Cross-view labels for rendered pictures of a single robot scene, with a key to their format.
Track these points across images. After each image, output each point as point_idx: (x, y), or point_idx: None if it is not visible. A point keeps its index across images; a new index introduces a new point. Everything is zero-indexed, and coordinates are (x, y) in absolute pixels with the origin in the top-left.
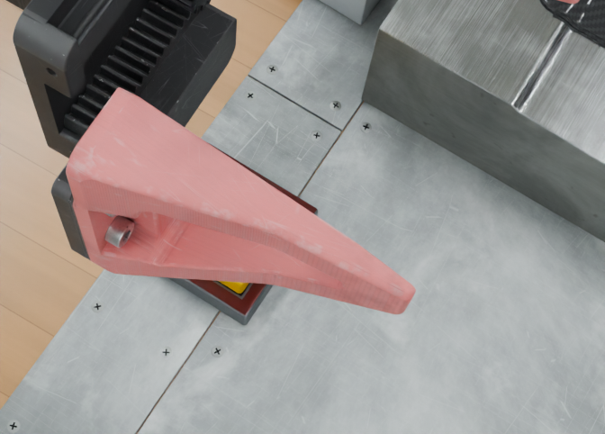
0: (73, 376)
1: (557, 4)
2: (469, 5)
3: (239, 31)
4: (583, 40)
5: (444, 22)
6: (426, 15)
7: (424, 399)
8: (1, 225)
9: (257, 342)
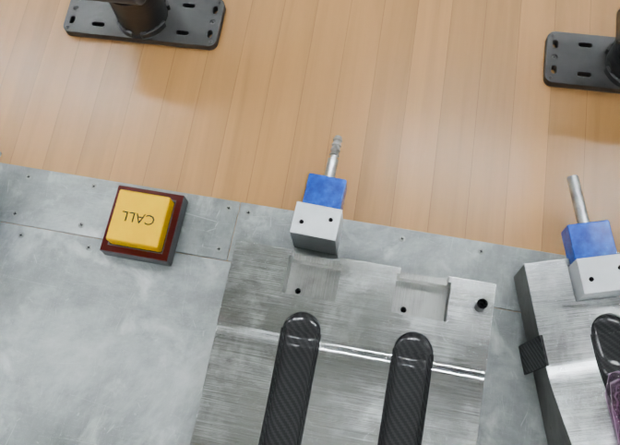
0: (57, 190)
1: (292, 329)
2: (268, 281)
3: (266, 188)
4: (274, 350)
5: (253, 270)
6: (253, 260)
7: (94, 354)
8: (120, 129)
9: (99, 263)
